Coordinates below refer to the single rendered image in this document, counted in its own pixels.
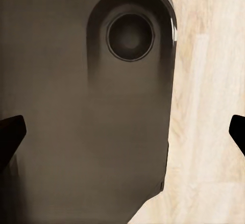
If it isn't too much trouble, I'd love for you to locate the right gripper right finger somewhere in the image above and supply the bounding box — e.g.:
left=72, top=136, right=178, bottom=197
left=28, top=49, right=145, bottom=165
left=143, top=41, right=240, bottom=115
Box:
left=229, top=115, right=245, bottom=156

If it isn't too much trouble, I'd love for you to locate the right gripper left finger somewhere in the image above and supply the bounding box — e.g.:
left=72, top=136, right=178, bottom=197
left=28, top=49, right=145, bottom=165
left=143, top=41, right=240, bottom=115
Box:
left=0, top=115, right=27, bottom=176

